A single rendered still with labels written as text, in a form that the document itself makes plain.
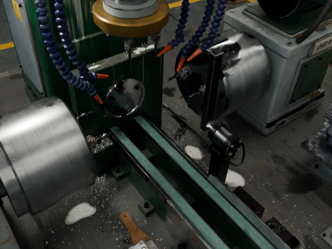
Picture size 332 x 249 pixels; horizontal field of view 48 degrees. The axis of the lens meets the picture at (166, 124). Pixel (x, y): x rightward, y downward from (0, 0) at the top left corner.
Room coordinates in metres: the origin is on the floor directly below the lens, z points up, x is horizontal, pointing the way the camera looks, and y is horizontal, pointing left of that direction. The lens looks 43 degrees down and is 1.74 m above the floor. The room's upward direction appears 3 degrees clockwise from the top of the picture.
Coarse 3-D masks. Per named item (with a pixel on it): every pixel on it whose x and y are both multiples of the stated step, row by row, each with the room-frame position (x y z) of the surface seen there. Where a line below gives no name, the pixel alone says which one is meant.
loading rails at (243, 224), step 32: (160, 128) 0.83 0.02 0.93; (128, 160) 0.71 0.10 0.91; (160, 160) 0.77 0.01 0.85; (192, 160) 0.71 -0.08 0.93; (160, 192) 0.60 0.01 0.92; (192, 192) 0.65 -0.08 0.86; (224, 192) 0.60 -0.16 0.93; (192, 224) 0.50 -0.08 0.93; (224, 224) 0.54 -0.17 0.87; (256, 224) 0.51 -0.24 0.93
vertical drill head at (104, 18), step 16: (96, 0) 0.84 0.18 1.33; (112, 0) 0.80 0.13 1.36; (128, 0) 0.78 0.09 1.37; (144, 0) 0.79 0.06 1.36; (160, 0) 0.86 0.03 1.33; (96, 16) 0.77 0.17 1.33; (112, 16) 0.77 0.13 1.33; (128, 16) 0.76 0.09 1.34; (144, 16) 0.77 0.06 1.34; (160, 16) 0.78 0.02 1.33; (112, 32) 0.74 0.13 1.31; (128, 32) 0.73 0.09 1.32; (144, 32) 0.74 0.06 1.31; (128, 48) 0.75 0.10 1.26
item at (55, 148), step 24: (0, 120) 0.60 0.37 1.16; (24, 120) 0.60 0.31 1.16; (48, 120) 0.60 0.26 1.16; (72, 120) 0.61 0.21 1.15; (0, 144) 0.53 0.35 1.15; (24, 144) 0.54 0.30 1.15; (48, 144) 0.55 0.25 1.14; (72, 144) 0.57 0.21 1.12; (0, 168) 0.49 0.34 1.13; (24, 168) 0.50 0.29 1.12; (48, 168) 0.51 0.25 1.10; (72, 168) 0.53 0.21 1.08; (0, 192) 0.49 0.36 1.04; (24, 192) 0.47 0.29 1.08; (48, 192) 0.49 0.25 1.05; (72, 192) 0.53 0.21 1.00
